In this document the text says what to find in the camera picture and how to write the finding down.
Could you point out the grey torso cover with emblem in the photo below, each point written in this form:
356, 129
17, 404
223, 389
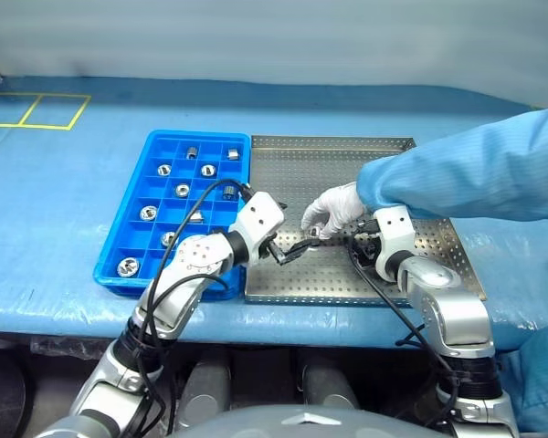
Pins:
301, 424

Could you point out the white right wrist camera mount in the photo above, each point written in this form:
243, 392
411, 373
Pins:
395, 228

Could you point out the blue cleanroom sleeve forearm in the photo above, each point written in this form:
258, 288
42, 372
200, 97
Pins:
461, 173

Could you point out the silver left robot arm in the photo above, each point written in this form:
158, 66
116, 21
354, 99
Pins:
201, 253

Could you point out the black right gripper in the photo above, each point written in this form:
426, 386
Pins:
367, 248

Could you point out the blue compartment tray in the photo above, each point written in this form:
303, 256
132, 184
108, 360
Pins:
119, 219

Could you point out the grey rounded leg shape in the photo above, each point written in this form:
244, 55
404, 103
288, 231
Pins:
326, 385
205, 388

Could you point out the yellow tape double rectangle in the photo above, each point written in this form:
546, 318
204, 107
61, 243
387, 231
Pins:
50, 95

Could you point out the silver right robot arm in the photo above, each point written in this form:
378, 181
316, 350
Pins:
452, 301

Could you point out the metal nut in blue tray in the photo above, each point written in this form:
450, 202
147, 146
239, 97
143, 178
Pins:
164, 170
208, 170
232, 154
192, 152
182, 190

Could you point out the metal nut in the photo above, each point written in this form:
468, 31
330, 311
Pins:
192, 152
208, 170
149, 212
164, 170
232, 154
182, 190

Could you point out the perforated metal tray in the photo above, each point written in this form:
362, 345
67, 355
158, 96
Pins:
301, 283

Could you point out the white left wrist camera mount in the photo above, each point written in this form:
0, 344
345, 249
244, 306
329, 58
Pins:
258, 214

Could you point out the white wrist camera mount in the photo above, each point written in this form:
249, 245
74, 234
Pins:
258, 214
395, 228

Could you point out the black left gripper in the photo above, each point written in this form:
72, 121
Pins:
268, 248

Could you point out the dark round shape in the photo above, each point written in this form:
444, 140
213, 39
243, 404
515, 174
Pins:
0, 397

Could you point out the white gloved hand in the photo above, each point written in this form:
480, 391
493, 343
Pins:
338, 205

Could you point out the blue cleanroom gown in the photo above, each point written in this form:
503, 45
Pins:
539, 378

